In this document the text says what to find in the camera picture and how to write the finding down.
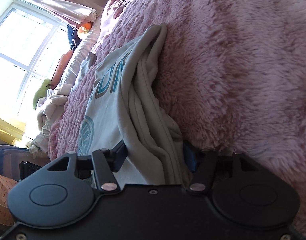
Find grey printed t-shirt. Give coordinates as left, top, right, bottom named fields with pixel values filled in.
left=78, top=24, right=191, bottom=185

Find pile of light clothes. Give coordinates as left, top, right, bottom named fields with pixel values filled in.
left=28, top=83, right=73, bottom=159

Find pink fluffy bed blanket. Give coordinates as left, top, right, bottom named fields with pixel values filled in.
left=47, top=0, right=306, bottom=230

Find green plush toy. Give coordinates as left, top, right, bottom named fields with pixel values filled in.
left=32, top=79, right=52, bottom=109

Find yellow box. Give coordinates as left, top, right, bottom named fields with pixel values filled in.
left=0, top=118, right=26, bottom=145

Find navy patterned pillow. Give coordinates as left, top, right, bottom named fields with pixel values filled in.
left=67, top=24, right=81, bottom=51

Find orange plush toy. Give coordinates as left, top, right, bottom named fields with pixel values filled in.
left=77, top=22, right=93, bottom=39

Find pink window curtain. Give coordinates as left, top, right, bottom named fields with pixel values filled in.
left=32, top=0, right=98, bottom=27

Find dark hair tie on blanket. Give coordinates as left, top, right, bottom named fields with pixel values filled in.
left=113, top=0, right=133, bottom=20

